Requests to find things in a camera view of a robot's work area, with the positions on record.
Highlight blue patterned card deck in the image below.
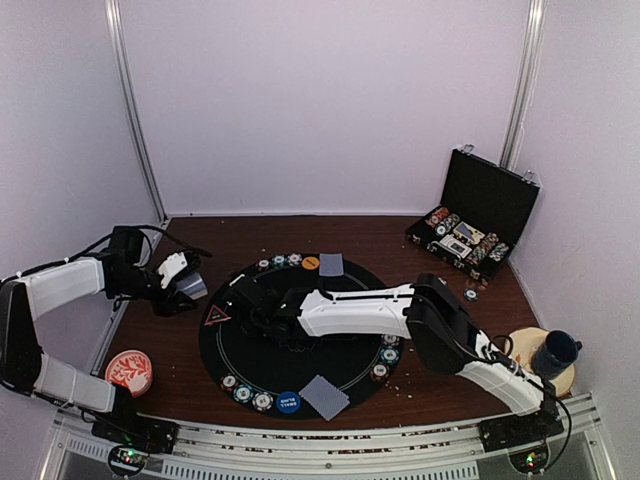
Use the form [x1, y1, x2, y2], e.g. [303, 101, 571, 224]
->
[179, 272, 208, 300]

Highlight brown chip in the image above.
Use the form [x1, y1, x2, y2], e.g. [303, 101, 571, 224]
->
[370, 363, 391, 382]
[256, 259, 271, 271]
[220, 374, 241, 394]

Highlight red triangular all-in marker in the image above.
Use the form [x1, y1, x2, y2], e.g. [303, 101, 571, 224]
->
[204, 305, 230, 327]

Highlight blue white chip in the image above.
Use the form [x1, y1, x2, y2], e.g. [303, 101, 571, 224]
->
[252, 392, 274, 412]
[287, 253, 303, 266]
[382, 334, 400, 347]

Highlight yellow big blind button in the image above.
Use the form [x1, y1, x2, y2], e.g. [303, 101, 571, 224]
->
[301, 256, 320, 271]

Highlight card dealt to big blind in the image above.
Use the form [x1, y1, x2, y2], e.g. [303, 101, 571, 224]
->
[319, 253, 344, 278]

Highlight blue small blind button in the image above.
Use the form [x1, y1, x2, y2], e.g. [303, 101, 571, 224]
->
[275, 391, 301, 415]

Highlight card dealt to small blind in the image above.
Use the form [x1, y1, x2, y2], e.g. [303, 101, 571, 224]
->
[299, 375, 350, 421]

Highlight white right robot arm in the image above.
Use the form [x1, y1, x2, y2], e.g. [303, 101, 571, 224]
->
[225, 274, 557, 442]

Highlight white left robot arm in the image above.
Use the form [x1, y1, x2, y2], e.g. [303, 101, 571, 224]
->
[1, 252, 208, 444]

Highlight red white patterned cup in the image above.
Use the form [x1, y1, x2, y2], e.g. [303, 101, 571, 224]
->
[104, 350, 153, 398]

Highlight round black poker mat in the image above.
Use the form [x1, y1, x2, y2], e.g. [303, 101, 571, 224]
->
[199, 280, 404, 420]

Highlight red chip row in case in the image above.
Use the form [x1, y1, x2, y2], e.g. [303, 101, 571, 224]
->
[425, 207, 450, 228]

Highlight green chip row in case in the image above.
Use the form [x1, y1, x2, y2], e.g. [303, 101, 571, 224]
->
[435, 213, 460, 236]

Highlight green poker chip stack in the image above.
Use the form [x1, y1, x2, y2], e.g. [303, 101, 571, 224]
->
[463, 289, 479, 302]

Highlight card deck in case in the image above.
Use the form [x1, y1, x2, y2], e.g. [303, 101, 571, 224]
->
[438, 221, 486, 259]

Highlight right chip rows in case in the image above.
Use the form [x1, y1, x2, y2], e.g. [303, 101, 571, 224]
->
[466, 233, 510, 266]

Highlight black poker chip case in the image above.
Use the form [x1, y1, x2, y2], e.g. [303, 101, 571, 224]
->
[405, 149, 540, 285]

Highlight round wooden coaster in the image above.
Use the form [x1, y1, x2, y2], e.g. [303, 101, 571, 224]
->
[503, 327, 583, 397]

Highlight dark blue mug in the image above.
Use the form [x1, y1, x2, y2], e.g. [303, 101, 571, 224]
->
[531, 330, 583, 380]

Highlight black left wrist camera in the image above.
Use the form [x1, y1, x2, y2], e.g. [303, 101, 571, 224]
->
[107, 226, 147, 265]

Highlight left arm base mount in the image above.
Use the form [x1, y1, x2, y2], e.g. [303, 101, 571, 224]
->
[83, 389, 179, 479]

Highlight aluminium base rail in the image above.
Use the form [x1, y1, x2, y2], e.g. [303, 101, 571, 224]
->
[47, 392, 616, 480]

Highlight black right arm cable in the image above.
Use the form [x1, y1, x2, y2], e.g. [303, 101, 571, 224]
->
[479, 334, 574, 474]

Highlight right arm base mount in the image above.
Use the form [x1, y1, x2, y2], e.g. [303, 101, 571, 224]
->
[478, 413, 564, 475]

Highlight aluminium frame post left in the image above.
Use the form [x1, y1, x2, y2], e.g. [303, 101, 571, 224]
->
[104, 0, 168, 224]

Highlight aluminium frame post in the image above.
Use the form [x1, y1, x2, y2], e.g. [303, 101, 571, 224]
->
[104, 0, 168, 224]
[499, 0, 546, 171]

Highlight aluminium frame post right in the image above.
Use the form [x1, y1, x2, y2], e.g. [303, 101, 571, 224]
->
[499, 0, 546, 171]

